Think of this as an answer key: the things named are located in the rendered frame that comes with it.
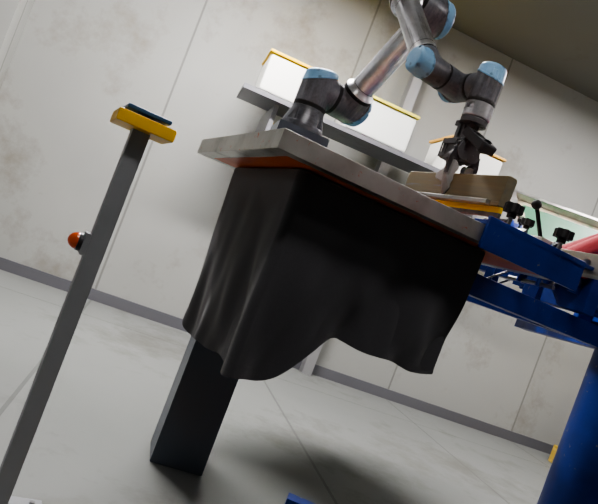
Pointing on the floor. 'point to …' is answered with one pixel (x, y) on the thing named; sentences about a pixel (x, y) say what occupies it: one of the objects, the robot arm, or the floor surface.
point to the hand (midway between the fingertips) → (451, 192)
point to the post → (73, 305)
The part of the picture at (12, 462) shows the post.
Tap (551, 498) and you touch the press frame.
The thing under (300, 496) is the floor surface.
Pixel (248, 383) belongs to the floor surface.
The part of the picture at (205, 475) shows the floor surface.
